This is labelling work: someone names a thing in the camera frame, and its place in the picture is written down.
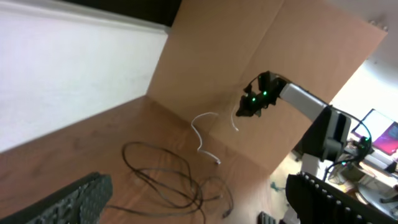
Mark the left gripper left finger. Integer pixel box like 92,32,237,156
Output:
1,172,113,224

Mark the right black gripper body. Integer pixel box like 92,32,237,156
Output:
236,93,264,117

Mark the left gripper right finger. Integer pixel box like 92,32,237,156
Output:
285,172,397,224

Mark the white cable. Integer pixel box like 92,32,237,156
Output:
190,104,240,165

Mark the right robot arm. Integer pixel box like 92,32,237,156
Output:
236,71,351,177

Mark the cardboard panel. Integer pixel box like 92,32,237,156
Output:
146,0,388,175

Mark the laptop screen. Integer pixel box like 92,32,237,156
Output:
352,109,397,156

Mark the right camera cable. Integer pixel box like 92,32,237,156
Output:
322,105,373,183

